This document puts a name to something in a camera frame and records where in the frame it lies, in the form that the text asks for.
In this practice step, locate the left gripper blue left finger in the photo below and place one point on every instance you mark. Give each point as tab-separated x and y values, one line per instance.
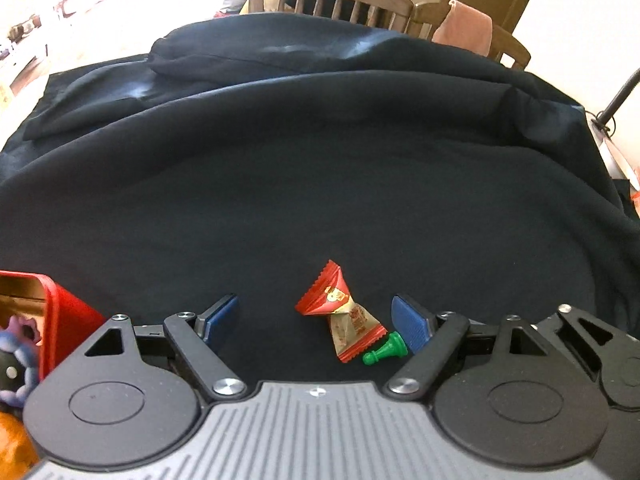
216	324

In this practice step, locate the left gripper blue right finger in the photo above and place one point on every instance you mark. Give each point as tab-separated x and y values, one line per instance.
414	323

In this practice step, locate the green chess pawn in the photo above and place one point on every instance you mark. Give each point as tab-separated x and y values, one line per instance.
393	347

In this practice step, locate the red beige candy wrapper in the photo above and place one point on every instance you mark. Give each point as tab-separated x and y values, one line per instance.
353	328

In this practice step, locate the purple monster toy figure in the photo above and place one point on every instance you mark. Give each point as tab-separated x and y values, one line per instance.
19	370

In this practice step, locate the red metal tin box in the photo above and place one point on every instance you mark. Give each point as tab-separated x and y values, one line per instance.
62	321

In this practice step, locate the dark navy table cloth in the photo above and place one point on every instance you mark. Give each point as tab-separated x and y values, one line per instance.
242	154

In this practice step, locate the grey desk lamp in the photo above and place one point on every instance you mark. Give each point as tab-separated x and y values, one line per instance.
601	120

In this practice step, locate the orange fruit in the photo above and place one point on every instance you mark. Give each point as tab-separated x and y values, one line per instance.
17	455

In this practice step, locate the pink cloth on chair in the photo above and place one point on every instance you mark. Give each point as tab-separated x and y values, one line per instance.
466	28

